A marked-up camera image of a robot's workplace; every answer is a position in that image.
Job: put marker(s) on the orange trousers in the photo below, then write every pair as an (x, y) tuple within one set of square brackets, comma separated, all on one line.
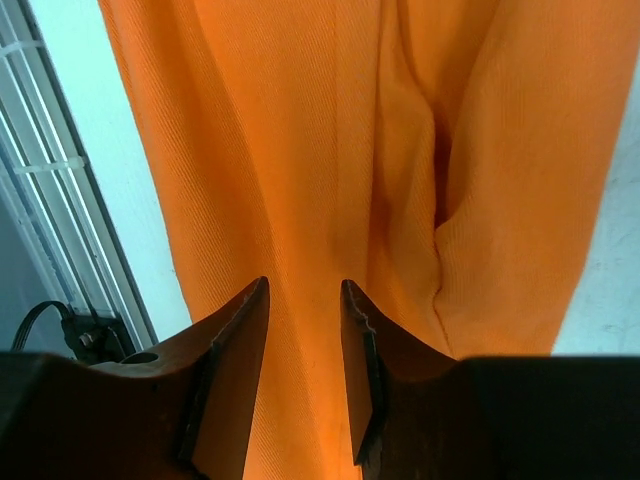
[(447, 156)]

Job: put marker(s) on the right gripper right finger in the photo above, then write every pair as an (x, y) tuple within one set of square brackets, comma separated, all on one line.
[(404, 397)]

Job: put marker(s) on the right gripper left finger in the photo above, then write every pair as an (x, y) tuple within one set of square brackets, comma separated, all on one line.
[(185, 406)]

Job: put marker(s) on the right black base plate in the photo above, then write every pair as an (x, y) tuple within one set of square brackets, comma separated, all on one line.
[(91, 338)]

